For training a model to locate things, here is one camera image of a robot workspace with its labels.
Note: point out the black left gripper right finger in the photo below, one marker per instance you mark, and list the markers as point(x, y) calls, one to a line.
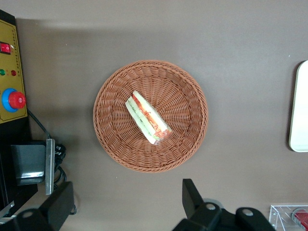
point(193, 204)

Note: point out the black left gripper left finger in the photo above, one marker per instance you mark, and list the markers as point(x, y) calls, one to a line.
point(59, 204)

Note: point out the triangle sandwich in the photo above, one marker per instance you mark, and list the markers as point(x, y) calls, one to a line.
point(148, 119)

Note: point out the round brown wicker basket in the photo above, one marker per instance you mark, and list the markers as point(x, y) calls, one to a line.
point(173, 101)

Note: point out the cream plastic tray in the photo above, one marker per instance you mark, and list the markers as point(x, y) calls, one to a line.
point(300, 108)

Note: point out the clear acrylic bottle rack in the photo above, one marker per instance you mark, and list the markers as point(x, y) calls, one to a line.
point(280, 216)

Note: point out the red cola bottle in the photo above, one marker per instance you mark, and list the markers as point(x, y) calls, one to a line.
point(300, 216)

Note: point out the yellow emergency stop control box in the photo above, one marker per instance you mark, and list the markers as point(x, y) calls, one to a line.
point(10, 79)

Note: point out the black metal bracket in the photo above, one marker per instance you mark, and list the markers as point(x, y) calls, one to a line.
point(31, 163)

